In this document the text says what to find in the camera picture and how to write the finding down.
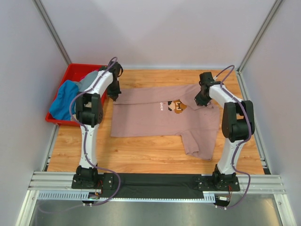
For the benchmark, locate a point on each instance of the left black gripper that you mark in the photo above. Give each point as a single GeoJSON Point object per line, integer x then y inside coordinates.
{"type": "Point", "coordinates": [114, 92]}

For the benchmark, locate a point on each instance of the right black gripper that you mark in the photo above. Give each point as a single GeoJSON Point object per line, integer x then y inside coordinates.
{"type": "Point", "coordinates": [200, 99]}

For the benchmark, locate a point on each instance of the pink printed t shirt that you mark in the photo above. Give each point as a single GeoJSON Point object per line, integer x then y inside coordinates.
{"type": "Point", "coordinates": [168, 111]}

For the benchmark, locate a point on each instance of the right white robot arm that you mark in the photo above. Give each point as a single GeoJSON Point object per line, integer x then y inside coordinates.
{"type": "Point", "coordinates": [237, 128]}

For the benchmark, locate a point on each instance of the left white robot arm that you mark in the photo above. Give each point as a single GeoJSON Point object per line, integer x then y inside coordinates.
{"type": "Point", "coordinates": [88, 108]}

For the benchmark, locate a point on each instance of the grey-blue t shirt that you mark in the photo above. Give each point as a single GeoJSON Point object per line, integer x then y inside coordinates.
{"type": "Point", "coordinates": [87, 81]}

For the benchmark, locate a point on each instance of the beige t shirt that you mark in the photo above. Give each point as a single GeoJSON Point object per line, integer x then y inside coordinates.
{"type": "Point", "coordinates": [88, 105]}

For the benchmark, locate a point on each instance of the blue t shirt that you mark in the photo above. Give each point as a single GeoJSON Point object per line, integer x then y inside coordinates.
{"type": "Point", "coordinates": [61, 104]}

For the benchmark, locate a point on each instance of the right frame post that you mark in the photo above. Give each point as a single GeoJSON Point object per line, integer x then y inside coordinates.
{"type": "Point", "coordinates": [263, 28]}

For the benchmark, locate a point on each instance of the frame post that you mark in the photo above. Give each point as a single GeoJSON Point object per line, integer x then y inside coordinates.
{"type": "Point", "coordinates": [263, 28]}
{"type": "Point", "coordinates": [49, 25]}

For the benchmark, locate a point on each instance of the aluminium mounting rail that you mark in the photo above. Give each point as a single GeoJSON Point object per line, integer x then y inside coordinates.
{"type": "Point", "coordinates": [57, 186]}

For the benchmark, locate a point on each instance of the left frame post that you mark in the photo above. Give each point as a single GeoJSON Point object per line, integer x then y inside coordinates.
{"type": "Point", "coordinates": [49, 25]}

